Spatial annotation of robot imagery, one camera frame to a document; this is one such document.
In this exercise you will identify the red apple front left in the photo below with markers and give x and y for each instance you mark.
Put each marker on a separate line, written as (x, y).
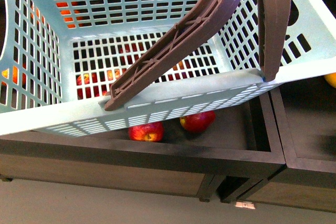
(151, 132)

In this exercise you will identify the dark wood display stand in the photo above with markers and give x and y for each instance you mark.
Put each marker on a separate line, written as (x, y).
(277, 148)

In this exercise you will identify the brown basket handle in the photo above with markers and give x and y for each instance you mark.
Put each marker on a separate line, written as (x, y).
(201, 23)

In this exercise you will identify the red apple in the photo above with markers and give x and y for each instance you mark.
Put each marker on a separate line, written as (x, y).
(198, 123)
(151, 132)

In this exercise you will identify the red apple front right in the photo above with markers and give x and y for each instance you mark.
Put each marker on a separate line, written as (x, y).
(198, 123)

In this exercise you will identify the light blue plastic basket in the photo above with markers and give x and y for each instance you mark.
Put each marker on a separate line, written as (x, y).
(58, 57)

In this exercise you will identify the yellow mango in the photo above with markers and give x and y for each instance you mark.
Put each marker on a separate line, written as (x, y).
(331, 79)

